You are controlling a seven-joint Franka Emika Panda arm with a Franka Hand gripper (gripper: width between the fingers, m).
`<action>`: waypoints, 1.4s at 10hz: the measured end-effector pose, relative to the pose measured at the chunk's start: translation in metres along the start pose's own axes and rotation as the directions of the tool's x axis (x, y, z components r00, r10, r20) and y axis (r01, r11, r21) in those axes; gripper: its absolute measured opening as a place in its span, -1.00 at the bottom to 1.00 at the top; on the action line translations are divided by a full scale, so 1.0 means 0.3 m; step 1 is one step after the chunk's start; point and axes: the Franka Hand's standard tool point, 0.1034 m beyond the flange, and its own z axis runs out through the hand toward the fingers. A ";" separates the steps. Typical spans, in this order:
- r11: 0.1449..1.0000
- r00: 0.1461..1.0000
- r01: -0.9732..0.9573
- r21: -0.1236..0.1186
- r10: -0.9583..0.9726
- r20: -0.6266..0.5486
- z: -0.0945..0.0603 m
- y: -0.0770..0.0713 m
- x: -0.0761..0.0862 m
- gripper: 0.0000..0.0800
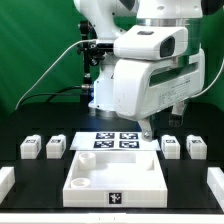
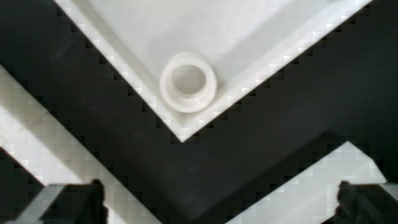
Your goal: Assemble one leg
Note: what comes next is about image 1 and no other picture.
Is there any white right obstacle bar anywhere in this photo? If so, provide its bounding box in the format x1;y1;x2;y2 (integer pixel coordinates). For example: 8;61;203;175
207;167;224;212

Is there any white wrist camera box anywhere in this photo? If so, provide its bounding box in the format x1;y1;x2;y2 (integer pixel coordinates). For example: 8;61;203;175
114;25;188;61

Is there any grey camera cable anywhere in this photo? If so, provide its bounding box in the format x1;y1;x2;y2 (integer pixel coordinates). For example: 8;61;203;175
14;39;98;111

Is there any white square tabletop tray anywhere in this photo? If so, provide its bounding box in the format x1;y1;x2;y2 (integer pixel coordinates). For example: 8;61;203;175
63;151;168;208

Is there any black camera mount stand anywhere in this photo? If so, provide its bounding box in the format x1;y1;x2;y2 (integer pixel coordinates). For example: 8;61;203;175
77;20;113;84

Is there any white obstacle bar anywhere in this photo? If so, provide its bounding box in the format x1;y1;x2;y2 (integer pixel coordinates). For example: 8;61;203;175
207;167;224;212
0;167;15;204

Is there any white left obstacle bar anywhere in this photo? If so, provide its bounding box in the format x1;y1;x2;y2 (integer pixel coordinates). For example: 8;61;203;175
0;167;15;204

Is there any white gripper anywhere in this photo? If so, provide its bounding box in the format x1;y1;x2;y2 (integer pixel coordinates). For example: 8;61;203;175
113;49;205;142

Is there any white sheet with tags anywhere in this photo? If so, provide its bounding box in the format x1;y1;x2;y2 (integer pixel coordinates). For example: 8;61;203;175
70;132;160;151

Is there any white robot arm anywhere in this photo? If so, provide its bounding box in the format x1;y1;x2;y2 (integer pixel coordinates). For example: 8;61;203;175
73;0;224;141

